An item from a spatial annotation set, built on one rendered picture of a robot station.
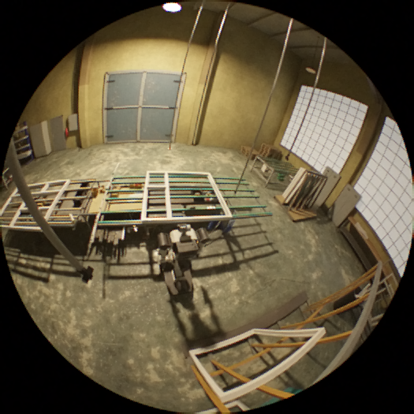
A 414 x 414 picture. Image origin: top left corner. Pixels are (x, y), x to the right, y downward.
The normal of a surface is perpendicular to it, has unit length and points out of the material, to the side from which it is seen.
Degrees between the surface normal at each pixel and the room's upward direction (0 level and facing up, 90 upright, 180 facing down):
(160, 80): 90
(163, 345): 0
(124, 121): 90
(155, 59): 90
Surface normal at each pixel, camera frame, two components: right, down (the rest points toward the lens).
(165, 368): 0.22, -0.73
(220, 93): 0.28, 0.68
